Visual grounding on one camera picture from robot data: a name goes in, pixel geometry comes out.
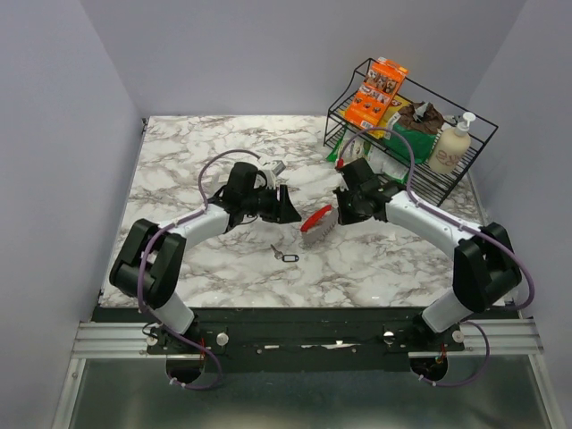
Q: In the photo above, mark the yellow snack packet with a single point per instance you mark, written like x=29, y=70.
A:
x=396, y=104

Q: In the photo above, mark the small silver key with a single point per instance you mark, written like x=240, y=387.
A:
x=277, y=253

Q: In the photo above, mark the orange snack box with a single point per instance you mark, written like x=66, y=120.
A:
x=376, y=93

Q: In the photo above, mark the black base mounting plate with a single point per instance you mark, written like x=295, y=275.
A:
x=303, y=340

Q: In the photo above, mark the white green pouch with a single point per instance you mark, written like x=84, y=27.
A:
x=357, y=152

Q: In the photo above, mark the black key tag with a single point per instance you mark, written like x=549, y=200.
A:
x=290, y=258

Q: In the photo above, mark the metal keyring coil red holder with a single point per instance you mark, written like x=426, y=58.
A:
x=318, y=225

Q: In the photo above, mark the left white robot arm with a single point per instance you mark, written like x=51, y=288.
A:
x=148, y=265

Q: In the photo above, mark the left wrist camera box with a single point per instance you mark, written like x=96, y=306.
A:
x=273, y=168

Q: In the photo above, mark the black wire shelf rack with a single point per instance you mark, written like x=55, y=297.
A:
x=432, y=186

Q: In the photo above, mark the cream pump soap bottle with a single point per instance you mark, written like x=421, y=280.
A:
x=451, y=145

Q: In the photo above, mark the aluminium extrusion rail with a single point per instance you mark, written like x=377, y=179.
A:
x=110, y=341

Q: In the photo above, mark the green and brown bag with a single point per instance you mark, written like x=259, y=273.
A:
x=419, y=124

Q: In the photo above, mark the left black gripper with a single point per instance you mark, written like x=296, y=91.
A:
x=281, y=212

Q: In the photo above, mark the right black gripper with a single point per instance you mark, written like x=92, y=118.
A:
x=345, y=218

